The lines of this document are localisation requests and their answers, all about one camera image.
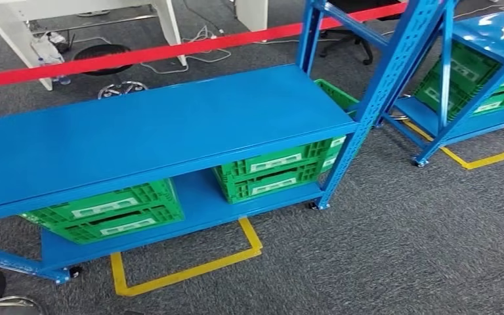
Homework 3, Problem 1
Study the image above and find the blue metal shelf rack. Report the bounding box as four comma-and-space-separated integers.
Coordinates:
373, 0, 504, 168
0, 0, 451, 285

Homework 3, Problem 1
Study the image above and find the long red barrier belt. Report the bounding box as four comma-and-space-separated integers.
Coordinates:
0, 2, 410, 90

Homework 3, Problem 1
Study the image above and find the white desk panel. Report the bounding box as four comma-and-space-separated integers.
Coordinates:
234, 0, 269, 32

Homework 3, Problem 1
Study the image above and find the black round stool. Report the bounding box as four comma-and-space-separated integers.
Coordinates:
72, 43, 150, 100

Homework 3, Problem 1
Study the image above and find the white plastic bag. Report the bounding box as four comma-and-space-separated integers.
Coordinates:
30, 32, 68, 66

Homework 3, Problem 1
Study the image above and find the white desk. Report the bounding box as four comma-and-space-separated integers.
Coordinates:
0, 0, 188, 92

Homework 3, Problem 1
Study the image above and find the tangled white cable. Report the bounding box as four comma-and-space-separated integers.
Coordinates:
140, 25, 233, 75

